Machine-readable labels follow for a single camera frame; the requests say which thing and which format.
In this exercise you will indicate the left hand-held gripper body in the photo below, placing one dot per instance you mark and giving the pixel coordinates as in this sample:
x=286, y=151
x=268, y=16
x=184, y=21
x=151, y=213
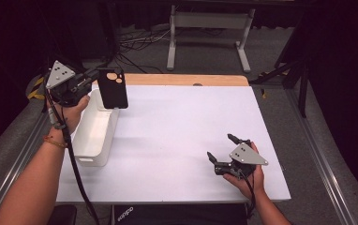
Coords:
x=61, y=75

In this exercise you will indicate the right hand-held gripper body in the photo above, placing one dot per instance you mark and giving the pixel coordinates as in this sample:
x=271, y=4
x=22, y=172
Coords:
x=246, y=155

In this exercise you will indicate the black phone case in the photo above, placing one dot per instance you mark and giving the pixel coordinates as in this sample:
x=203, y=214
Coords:
x=113, y=90

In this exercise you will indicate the white plastic storage bin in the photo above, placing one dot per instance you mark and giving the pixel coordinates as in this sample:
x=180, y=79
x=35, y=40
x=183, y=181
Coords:
x=97, y=131

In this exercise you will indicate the person's right hand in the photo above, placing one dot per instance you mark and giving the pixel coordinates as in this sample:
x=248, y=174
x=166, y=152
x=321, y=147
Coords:
x=253, y=184

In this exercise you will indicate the person's left hand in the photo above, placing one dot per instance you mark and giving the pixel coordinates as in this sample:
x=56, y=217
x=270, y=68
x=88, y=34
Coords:
x=71, y=116

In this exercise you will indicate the yellow black floor tape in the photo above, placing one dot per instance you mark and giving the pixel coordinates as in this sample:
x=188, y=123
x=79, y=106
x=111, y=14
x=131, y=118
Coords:
x=35, y=92

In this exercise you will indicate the white table board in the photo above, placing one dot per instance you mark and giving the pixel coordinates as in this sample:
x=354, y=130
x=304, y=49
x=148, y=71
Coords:
x=174, y=134

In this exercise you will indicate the person's black garment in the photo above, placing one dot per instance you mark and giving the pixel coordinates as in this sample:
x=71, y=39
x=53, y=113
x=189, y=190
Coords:
x=186, y=214

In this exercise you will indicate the wooden table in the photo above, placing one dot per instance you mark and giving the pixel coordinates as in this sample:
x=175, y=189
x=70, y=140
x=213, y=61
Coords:
x=180, y=79

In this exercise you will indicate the black tripod stand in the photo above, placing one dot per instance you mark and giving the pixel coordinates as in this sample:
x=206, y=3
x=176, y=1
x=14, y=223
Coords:
x=303, y=87

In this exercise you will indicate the metal floor rail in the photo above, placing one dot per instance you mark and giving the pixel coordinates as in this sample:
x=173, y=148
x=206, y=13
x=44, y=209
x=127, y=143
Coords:
x=8, y=178
x=320, y=162

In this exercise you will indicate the white metal stand frame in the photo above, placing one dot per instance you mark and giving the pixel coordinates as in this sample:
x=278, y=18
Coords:
x=210, y=20

